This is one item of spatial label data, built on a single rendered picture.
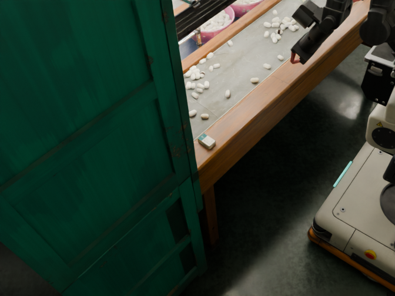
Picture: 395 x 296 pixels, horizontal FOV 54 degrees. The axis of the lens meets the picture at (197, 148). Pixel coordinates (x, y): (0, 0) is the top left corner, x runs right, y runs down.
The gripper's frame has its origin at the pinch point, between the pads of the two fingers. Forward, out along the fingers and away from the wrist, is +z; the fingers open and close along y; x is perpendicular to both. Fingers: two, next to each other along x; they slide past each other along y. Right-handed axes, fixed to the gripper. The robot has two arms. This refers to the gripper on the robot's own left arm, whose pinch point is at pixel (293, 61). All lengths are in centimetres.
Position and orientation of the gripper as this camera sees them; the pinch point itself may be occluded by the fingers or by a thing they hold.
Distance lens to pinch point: 141.2
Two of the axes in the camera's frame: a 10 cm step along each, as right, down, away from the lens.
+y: -6.3, 6.4, -4.4
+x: 7.2, 6.9, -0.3
